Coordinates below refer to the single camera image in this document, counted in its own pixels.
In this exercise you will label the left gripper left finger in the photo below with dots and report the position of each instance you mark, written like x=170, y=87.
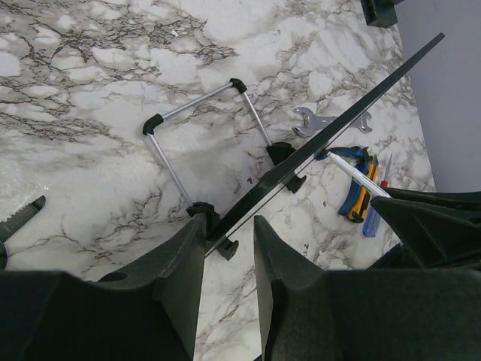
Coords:
x=146, y=310

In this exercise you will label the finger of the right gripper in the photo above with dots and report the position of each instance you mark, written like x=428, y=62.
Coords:
x=431, y=236
x=460, y=201

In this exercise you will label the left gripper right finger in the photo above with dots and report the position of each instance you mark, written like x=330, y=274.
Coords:
x=307, y=313

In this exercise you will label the white whiteboard marker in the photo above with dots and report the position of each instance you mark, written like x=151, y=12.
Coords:
x=357, y=176

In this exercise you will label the small black-framed whiteboard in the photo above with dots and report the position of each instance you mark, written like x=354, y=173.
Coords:
x=286, y=159

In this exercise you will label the blue red screwdriver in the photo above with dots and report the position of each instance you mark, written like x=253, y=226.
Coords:
x=373, y=219

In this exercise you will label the yellow utility knife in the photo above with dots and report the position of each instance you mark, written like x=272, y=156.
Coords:
x=358, y=211

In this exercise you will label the silver combination wrench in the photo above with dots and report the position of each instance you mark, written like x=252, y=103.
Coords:
x=313, y=123

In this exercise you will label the black flat box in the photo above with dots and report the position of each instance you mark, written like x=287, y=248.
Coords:
x=380, y=13

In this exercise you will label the black wire stripper pliers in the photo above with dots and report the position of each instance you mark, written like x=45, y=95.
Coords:
x=16, y=221

